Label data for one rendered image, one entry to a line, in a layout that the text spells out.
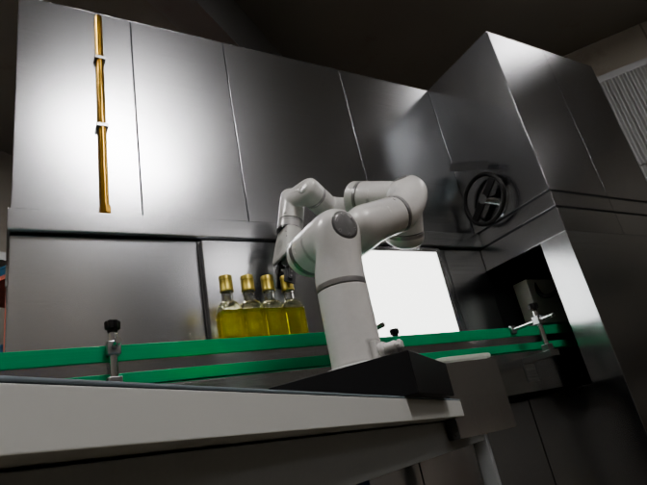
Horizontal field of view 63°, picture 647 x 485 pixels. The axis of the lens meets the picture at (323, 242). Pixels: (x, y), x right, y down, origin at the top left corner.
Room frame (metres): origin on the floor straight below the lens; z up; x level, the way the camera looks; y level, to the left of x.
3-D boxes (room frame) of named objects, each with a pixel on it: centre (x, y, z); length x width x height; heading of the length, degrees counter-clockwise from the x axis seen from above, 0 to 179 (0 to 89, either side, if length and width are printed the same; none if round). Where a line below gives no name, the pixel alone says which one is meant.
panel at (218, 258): (1.62, -0.03, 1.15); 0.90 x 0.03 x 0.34; 123
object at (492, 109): (2.05, -1.00, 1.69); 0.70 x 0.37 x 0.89; 123
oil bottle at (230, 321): (1.27, 0.27, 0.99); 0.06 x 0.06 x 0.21; 33
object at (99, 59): (1.24, 0.56, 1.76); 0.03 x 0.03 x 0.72; 33
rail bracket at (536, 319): (1.68, -0.59, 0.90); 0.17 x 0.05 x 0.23; 33
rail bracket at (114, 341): (0.96, 0.42, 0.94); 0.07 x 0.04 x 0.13; 33
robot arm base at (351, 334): (0.94, -0.03, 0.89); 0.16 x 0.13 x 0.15; 65
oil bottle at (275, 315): (1.33, 0.17, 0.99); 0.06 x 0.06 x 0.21; 33
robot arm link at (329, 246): (0.96, -0.01, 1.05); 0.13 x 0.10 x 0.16; 36
